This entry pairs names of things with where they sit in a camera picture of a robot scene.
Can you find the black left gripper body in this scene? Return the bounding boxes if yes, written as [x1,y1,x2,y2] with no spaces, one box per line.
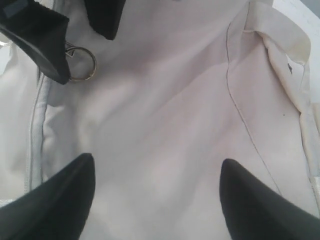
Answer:
[0,0,40,28]

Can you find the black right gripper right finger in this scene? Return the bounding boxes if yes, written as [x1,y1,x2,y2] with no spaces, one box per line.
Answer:
[219,159,320,240]

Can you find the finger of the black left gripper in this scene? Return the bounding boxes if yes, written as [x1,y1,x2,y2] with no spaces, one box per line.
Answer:
[0,9,70,85]
[84,0,124,40]

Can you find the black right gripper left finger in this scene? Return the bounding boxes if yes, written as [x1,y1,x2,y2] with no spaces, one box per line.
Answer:
[0,153,96,240]

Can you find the metal key ring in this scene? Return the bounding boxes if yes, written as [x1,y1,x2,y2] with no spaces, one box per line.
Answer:
[65,42,98,83]

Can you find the cream fabric duffel bag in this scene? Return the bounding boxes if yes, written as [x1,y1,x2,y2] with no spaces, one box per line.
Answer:
[0,0,320,240]

